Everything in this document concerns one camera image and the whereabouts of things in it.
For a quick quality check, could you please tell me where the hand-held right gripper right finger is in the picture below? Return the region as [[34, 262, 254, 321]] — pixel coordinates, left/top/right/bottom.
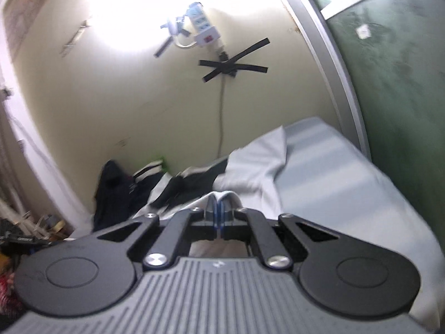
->
[[219, 195, 340, 270]]

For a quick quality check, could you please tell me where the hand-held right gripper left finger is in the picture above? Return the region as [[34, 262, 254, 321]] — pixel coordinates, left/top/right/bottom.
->
[[95, 195, 219, 268]]

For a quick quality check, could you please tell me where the white shirt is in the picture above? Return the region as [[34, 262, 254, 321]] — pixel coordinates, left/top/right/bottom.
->
[[134, 124, 290, 256]]

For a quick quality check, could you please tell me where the navy knit sweater white stripe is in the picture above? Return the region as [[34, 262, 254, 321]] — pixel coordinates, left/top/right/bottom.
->
[[132, 160, 228, 211]]

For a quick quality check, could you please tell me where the striped blue bed sheet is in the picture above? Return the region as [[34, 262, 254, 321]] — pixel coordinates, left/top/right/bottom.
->
[[275, 116, 443, 333]]

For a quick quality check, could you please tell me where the black tape cross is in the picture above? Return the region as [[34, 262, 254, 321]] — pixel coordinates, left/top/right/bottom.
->
[[199, 38, 270, 84]]

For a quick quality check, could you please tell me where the clutter pile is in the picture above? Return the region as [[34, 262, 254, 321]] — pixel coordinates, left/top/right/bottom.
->
[[0, 195, 76, 247]]

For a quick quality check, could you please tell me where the white power strip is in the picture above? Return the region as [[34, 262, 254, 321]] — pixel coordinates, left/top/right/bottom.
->
[[187, 3, 222, 48]]

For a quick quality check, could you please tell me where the frosted glass door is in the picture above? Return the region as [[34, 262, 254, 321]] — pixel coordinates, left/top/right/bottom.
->
[[299, 0, 445, 240]]

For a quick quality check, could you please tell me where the grey wall cable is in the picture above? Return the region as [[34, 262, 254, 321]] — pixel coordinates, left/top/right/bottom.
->
[[217, 75, 227, 159]]

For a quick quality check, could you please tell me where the grey sliding door frame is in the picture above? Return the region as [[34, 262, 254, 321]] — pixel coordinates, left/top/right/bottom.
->
[[275, 0, 372, 164]]

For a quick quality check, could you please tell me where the wall poster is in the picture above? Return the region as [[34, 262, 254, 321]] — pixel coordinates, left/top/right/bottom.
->
[[1, 0, 48, 62]]

